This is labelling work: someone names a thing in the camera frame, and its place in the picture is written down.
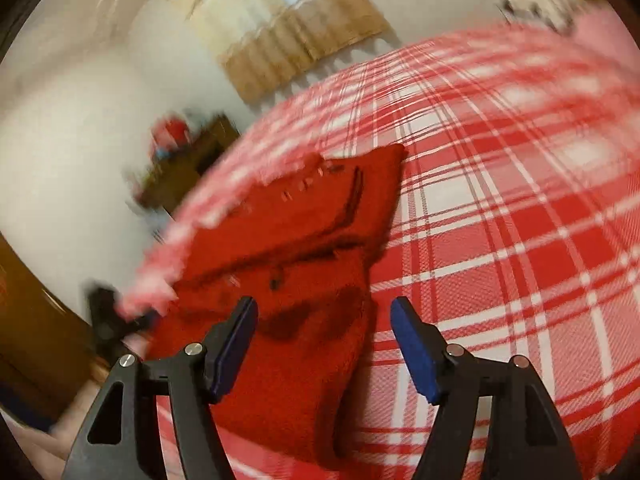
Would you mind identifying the dark wooden desk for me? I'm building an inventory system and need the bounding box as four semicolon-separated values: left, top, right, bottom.
134;115;240;214

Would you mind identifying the red gift box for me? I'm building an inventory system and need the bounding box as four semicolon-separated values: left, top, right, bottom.
151;115;190;158

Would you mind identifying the grey patterned pillow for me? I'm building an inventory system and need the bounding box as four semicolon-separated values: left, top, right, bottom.
498;0;588;36

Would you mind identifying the red knitted sweater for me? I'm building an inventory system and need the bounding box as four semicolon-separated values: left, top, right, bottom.
148;144;406;467

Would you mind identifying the brown wooden door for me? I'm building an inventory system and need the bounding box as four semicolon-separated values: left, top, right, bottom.
0;240;93;431

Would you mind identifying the pink blanket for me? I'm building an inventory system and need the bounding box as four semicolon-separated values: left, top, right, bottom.
572;4;640;76

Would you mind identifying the beige patterned curtain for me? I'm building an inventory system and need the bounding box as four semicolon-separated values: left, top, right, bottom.
169;0;390;104

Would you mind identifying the red white plaid bedsheet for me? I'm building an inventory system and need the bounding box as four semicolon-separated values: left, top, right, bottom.
120;25;639;479

